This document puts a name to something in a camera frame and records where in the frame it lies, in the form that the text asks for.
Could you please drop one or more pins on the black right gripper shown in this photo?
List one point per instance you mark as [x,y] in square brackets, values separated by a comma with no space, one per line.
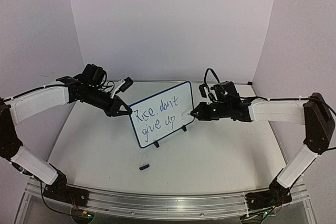
[205,111]

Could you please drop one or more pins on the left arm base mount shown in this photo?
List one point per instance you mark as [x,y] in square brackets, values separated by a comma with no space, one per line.
[60,191]

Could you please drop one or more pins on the wire whiteboard stand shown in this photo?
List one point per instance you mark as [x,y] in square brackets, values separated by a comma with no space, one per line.
[169,136]

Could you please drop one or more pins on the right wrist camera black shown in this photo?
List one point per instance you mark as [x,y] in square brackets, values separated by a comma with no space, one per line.
[202,89]

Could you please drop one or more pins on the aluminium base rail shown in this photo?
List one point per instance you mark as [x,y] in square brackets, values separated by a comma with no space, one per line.
[101,206]

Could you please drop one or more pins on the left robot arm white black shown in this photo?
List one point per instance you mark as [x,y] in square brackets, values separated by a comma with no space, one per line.
[89,87]

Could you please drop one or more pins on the blue marker cap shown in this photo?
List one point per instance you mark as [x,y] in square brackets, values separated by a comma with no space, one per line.
[144,167]

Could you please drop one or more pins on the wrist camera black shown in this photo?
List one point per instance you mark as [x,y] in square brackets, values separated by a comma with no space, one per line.
[202,89]
[127,82]

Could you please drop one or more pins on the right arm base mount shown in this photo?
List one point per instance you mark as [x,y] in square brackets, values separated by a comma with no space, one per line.
[274,196]

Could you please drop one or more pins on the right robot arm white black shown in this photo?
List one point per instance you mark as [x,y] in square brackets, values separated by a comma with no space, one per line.
[312,112]

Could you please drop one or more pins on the blue framed whiteboard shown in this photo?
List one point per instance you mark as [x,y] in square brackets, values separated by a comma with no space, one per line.
[158,115]

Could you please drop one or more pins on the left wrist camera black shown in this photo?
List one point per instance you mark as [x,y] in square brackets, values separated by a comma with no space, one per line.
[127,82]

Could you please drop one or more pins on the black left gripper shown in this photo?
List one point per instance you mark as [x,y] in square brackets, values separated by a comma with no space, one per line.
[113,109]

